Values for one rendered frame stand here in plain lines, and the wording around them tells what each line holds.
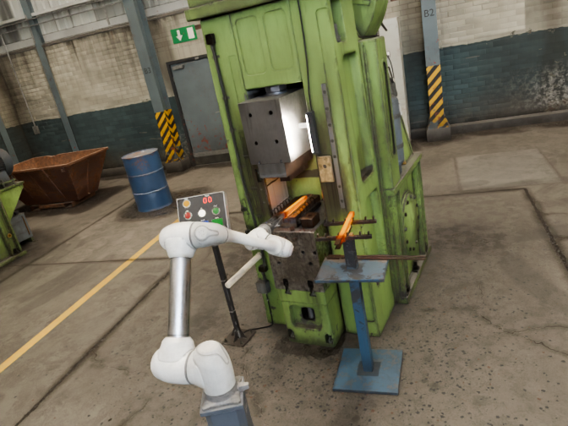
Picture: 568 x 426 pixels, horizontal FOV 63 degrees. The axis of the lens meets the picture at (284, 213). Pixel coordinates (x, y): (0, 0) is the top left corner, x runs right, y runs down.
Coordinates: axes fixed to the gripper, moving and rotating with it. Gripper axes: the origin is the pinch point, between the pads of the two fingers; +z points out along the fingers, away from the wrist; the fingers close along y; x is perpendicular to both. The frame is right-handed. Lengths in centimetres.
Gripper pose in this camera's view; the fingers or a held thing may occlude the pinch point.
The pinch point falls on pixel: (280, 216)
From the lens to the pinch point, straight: 305.2
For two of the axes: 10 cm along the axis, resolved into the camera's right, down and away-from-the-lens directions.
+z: 4.4, -3.9, 8.1
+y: 8.8, 0.0, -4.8
